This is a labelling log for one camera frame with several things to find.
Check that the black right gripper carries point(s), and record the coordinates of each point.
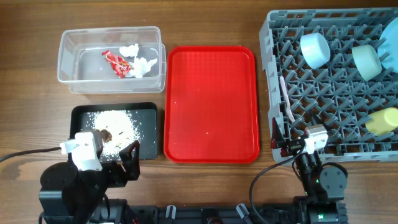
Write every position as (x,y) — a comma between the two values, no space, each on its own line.
(278,141)

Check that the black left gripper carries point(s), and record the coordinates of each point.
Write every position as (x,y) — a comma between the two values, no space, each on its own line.
(120,178)

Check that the white rice leftovers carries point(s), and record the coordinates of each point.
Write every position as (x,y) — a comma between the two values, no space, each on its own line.
(120,123)

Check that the brown food piece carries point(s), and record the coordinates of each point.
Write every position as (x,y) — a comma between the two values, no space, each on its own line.
(105,135)

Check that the white plastic fork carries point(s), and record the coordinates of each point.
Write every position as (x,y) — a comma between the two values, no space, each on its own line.
(286,97)

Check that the red snack wrapper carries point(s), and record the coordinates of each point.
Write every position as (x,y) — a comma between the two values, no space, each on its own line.
(117,63)

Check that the white napkin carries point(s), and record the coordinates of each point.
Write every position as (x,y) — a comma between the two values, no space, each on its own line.
(140,66)

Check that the light blue rice bowl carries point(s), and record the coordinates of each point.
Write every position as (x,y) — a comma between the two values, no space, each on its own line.
(315,50)

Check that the yellow plastic cup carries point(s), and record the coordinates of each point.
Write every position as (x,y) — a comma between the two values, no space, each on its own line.
(383,121)

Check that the mint green bowl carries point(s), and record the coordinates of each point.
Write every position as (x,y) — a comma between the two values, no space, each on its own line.
(367,61)

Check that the light blue plate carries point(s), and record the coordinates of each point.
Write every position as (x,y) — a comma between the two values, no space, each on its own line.
(388,49)

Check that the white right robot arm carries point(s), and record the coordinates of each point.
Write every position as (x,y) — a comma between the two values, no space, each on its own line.
(323,183)

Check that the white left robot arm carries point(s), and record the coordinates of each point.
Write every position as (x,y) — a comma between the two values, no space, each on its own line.
(69,195)

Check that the black food waste tray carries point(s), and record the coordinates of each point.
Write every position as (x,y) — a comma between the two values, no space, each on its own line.
(145,113)

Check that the grey dishwasher rack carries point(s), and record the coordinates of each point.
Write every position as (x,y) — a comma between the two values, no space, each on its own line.
(335,92)

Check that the clear plastic waste bin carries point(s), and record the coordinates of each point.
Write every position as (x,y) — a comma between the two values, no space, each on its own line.
(82,67)

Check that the red serving tray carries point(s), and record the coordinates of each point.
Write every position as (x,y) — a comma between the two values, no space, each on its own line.
(211,105)

